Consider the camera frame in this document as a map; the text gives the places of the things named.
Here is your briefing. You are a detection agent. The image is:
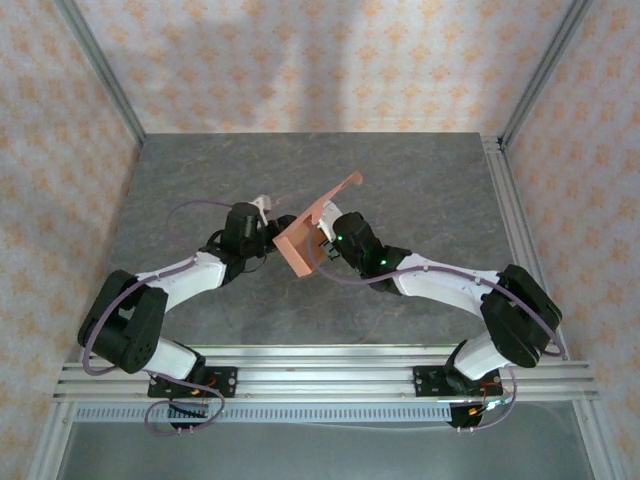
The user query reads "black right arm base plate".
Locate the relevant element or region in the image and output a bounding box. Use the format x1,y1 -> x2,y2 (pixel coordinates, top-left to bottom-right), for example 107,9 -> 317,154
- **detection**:
411,364 -> 502,399

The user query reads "grey slotted cable duct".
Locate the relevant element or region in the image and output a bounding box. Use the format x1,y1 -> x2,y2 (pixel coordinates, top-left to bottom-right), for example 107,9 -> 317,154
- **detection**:
74,403 -> 454,425

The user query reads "narrow aluminium rail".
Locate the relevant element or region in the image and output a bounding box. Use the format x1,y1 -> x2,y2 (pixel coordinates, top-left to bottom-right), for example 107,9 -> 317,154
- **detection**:
82,343 -> 570,364

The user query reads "grey metal panel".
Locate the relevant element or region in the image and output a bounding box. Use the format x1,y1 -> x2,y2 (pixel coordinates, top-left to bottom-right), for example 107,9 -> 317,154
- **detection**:
54,422 -> 599,480

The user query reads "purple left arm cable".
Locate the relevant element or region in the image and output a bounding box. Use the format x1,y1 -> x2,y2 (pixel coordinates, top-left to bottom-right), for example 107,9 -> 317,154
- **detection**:
81,198 -> 236,436

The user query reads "wide aluminium mounting rail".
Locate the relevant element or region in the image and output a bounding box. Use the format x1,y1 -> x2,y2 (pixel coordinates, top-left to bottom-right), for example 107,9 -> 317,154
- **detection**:
52,362 -> 601,402

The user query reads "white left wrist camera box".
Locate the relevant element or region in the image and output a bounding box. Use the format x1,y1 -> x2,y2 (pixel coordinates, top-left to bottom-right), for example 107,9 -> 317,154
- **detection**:
251,194 -> 274,221

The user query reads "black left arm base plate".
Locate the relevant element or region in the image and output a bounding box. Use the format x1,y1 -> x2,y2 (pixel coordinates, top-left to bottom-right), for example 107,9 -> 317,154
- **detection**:
147,366 -> 238,399

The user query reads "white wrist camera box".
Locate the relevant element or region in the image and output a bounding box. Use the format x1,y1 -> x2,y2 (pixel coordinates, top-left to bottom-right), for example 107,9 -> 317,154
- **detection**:
313,202 -> 335,239
251,194 -> 274,221

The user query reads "aluminium frame post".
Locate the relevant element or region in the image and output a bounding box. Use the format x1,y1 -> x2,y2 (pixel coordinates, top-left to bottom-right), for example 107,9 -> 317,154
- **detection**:
29,399 -> 76,480
53,0 -> 147,147
569,399 -> 621,480
497,0 -> 599,147

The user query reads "aluminium side rail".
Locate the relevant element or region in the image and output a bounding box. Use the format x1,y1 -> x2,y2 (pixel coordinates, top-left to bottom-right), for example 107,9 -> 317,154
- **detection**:
480,133 -> 570,362

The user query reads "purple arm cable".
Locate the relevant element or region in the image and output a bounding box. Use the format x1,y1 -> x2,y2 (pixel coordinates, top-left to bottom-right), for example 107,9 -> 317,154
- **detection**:
81,198 -> 236,436
308,227 -> 569,432

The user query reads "orange cardboard paper box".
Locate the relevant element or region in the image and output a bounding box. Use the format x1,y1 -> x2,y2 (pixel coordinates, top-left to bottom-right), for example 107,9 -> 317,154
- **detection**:
272,169 -> 364,280

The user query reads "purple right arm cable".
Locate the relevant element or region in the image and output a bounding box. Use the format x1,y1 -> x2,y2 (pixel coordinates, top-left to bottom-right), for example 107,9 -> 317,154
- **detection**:
308,227 -> 569,432

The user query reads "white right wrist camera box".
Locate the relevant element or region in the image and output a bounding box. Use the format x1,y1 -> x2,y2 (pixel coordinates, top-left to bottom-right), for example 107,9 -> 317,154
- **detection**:
313,202 -> 335,239

